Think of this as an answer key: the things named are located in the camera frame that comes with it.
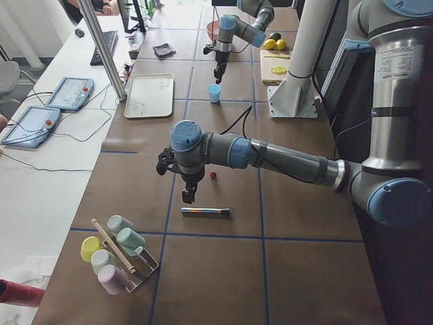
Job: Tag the far blue teach pendant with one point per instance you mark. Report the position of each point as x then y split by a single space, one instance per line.
71 94

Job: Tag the metal cup rack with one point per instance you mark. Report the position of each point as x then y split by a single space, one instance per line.
139 268

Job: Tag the yellow lemon near board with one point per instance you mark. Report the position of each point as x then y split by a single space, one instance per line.
269 44

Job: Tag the grey folded cloth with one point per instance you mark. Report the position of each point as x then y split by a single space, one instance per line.
163 51

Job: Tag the yellow plastic knife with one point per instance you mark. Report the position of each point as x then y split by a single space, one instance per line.
282 56

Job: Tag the lemon slices stack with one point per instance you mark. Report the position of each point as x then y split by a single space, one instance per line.
278 70

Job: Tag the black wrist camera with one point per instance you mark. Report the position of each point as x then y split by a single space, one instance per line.
166 162
208 48

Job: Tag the mint cup on rack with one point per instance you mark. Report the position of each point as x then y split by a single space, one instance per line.
130 240

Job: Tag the pink cup on rack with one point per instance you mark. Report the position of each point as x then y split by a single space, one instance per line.
113 279

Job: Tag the green lime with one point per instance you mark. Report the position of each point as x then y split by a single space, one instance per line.
275 36

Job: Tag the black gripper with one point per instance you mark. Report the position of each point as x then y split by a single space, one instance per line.
191 177
221 58

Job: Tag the cream bear tray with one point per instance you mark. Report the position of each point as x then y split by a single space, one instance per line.
150 96

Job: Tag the steel muddler black tip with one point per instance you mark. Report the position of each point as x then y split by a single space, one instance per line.
223 212

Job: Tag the pink bowl of ice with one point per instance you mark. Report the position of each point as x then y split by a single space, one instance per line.
212 29

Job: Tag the red bottle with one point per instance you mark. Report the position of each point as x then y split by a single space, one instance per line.
20 294

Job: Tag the blue teach pendant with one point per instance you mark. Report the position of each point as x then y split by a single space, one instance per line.
33 127
71 94

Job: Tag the aluminium frame post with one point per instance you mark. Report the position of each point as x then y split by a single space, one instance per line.
106 57

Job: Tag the yellow cup on rack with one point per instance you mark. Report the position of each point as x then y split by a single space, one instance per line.
89 246

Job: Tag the near blue teach pendant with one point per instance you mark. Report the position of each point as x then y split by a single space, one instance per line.
33 127

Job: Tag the pale white cup on rack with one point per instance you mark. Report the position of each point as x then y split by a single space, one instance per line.
101 258

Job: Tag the black computer mouse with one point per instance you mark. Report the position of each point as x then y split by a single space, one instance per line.
79 33

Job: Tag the grey-green cup on rack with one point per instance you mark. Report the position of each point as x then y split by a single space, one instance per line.
117 222

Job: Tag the wooden cutting board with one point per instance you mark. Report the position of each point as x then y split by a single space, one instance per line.
267 63

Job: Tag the black monitor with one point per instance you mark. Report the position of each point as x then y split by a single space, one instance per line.
130 12

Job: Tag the yellow lemon far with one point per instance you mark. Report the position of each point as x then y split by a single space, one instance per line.
280 45

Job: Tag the light blue plastic cup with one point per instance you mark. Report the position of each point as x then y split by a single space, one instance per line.
214 92

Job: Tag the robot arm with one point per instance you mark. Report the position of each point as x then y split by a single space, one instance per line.
231 25
383 184

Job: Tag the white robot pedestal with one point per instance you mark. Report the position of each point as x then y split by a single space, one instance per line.
294 97

